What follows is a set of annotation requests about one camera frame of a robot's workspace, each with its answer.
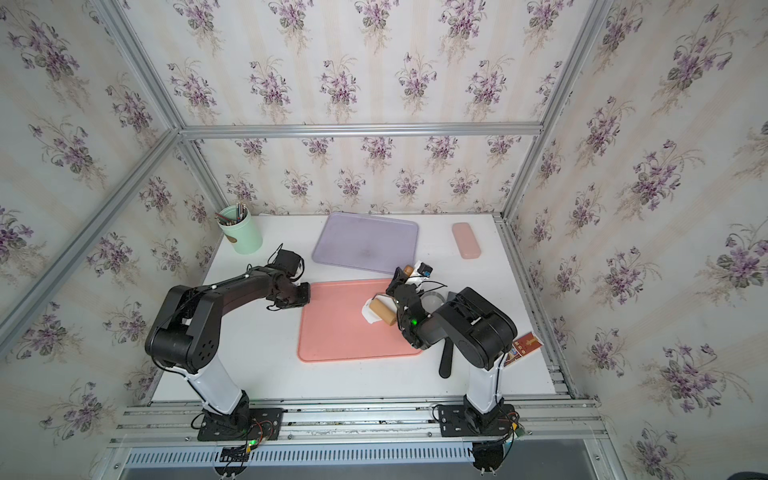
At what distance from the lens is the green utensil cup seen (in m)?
1.00

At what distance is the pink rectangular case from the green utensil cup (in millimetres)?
768

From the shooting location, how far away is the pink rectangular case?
3.60ft
